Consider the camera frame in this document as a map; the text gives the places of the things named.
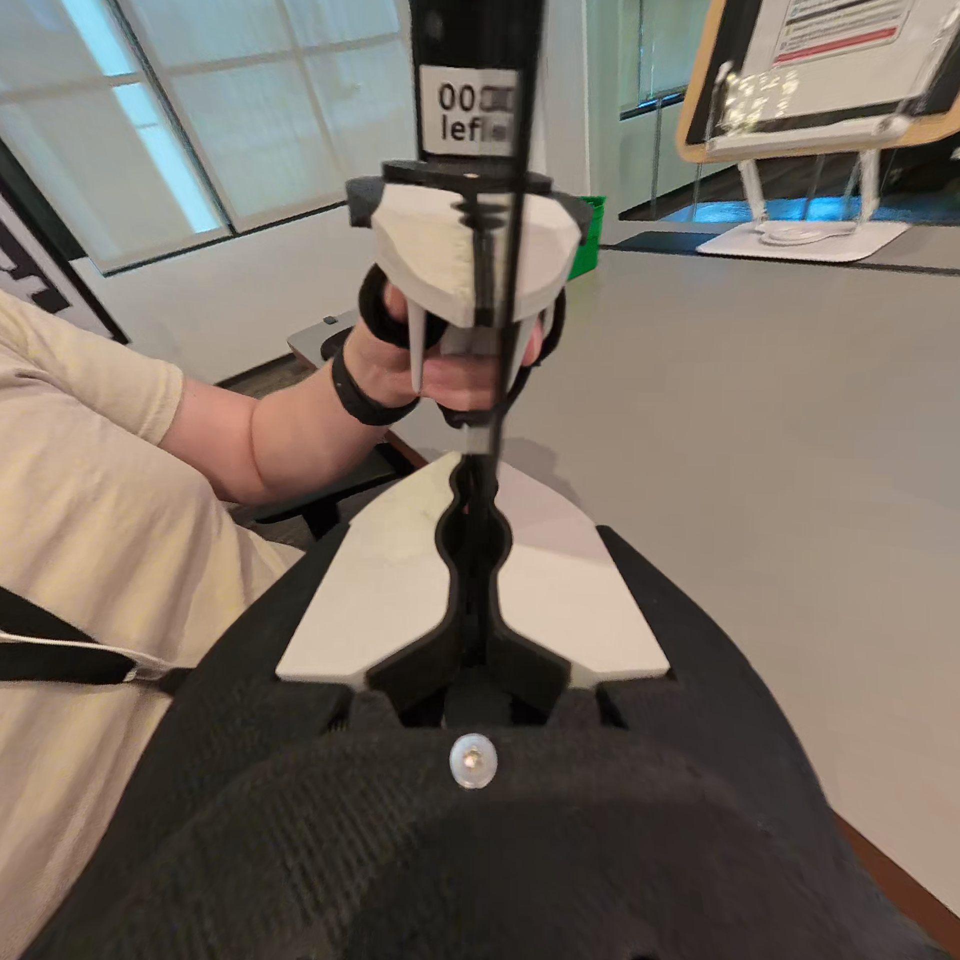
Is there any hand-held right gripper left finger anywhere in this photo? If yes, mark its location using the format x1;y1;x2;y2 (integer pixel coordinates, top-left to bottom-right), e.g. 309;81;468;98
274;452;470;714

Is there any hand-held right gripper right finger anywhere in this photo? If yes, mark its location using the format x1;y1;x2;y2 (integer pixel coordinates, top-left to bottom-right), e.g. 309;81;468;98
491;459;672;715

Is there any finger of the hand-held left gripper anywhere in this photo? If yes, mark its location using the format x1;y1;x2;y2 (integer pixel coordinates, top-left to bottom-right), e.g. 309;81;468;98
371;186;483;326
482;193;585;327

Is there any green plastic bin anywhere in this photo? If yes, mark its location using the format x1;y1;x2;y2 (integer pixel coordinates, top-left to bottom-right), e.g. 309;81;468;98
566;195;607;282

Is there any grey desk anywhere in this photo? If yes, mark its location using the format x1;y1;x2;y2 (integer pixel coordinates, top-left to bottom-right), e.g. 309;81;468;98
386;221;960;939

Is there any person's left hand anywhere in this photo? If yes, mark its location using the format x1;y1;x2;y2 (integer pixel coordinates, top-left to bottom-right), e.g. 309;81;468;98
343;285;545;414

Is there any glass railing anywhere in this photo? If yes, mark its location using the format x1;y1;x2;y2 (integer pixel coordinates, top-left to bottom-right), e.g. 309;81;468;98
618;88;751;224

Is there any instruction sheet display stand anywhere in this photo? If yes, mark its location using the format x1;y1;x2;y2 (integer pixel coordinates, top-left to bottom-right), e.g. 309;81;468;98
675;0;960;165

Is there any frosted glass window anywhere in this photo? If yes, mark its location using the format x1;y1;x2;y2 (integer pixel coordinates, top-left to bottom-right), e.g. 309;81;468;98
0;0;421;275

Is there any white document stand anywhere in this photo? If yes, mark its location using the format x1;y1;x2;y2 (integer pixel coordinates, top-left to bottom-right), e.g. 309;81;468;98
696;112;912;264

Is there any person in white shirt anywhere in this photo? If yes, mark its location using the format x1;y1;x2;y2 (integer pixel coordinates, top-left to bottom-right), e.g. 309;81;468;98
0;288;301;960

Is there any laminated instruction sheet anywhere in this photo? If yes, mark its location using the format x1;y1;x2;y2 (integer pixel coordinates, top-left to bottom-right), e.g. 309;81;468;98
712;0;950;140

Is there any black shoulder strap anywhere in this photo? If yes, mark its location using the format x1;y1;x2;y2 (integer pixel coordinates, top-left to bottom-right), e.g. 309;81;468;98
0;585;189;695

